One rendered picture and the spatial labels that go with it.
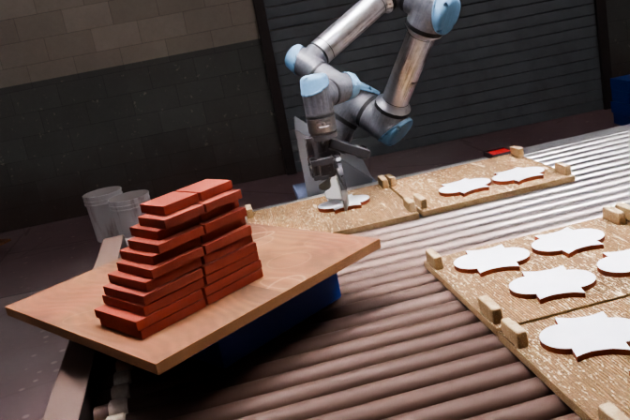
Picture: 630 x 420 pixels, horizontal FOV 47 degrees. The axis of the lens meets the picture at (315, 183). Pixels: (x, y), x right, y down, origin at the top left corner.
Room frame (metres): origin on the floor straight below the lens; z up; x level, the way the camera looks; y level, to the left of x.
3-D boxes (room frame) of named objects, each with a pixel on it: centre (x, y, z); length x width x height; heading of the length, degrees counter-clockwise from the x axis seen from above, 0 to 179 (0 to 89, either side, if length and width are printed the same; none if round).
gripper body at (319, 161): (1.90, -0.04, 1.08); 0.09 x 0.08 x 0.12; 96
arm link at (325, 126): (1.89, -0.05, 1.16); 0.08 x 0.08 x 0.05
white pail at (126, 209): (5.20, 1.35, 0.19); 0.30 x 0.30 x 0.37
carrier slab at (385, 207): (1.86, -0.01, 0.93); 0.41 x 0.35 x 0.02; 97
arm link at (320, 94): (1.90, -0.05, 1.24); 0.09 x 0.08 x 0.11; 138
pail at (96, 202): (5.53, 1.63, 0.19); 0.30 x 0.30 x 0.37
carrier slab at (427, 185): (1.92, -0.43, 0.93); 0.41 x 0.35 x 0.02; 98
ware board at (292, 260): (1.28, 0.26, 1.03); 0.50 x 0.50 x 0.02; 44
